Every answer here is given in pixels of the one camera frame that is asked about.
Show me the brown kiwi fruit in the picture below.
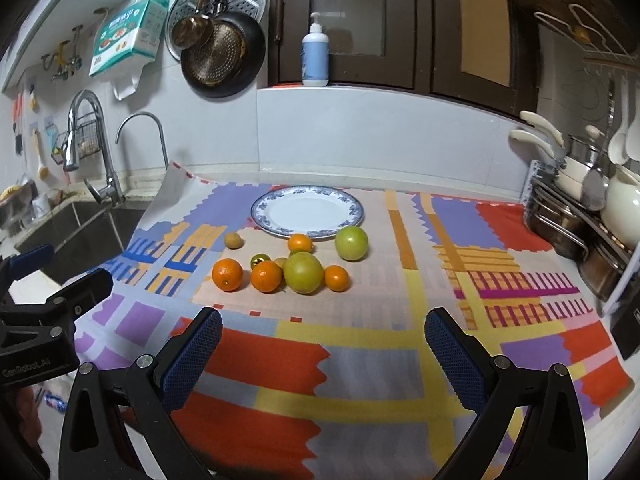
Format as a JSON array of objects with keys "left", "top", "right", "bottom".
[{"left": 224, "top": 232, "right": 244, "bottom": 250}]

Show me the small green tomato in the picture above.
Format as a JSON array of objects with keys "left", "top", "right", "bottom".
[{"left": 250, "top": 254, "right": 271, "bottom": 269}]

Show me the large yellow-green apple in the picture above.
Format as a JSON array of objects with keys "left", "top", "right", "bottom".
[{"left": 283, "top": 252, "right": 324, "bottom": 295}]

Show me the small orange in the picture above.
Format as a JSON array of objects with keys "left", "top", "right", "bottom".
[{"left": 324, "top": 264, "right": 350, "bottom": 292}]

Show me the green apple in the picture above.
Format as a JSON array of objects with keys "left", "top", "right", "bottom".
[{"left": 334, "top": 226, "right": 369, "bottom": 261}]

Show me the steel kitchen sink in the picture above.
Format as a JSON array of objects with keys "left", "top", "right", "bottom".
[{"left": 15, "top": 200, "right": 150, "bottom": 285}]

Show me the chrome pull-down faucet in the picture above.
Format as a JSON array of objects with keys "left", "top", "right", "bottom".
[{"left": 63, "top": 90, "right": 125, "bottom": 206}]

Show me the thin curved steel faucet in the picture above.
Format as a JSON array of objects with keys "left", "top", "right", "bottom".
[{"left": 115, "top": 110, "right": 169, "bottom": 171}]

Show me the colourful patterned table cloth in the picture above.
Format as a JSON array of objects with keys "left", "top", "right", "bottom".
[{"left": 76, "top": 166, "right": 639, "bottom": 479}]

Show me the white ceramic jug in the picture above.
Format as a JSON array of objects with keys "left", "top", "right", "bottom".
[{"left": 601, "top": 165, "right": 640, "bottom": 249}]

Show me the blue rimmed white plate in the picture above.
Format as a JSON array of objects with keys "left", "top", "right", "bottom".
[{"left": 250, "top": 185, "right": 364, "bottom": 240}]

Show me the hanging steel spatula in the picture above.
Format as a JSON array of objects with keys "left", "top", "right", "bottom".
[{"left": 580, "top": 74, "right": 615, "bottom": 211}]

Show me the teal white cardboard box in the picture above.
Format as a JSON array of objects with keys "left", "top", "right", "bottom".
[{"left": 89, "top": 0, "right": 169, "bottom": 77}]

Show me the black frying pan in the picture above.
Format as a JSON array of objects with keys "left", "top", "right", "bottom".
[{"left": 180, "top": 0, "right": 266, "bottom": 99}]

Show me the small brass saucepan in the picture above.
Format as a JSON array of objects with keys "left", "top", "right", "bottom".
[{"left": 170, "top": 0, "right": 210, "bottom": 51}]

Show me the hanging white ladle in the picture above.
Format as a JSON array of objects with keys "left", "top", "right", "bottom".
[{"left": 608, "top": 76, "right": 629, "bottom": 165}]

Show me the white blue pump bottle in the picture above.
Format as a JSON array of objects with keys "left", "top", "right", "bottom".
[{"left": 302, "top": 12, "right": 330, "bottom": 87}]

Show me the wire basket on faucet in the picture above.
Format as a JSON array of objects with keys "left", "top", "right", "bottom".
[{"left": 51, "top": 119, "right": 101, "bottom": 165}]

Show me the white handled pot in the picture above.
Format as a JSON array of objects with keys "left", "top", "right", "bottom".
[{"left": 509, "top": 110, "right": 603, "bottom": 202}]

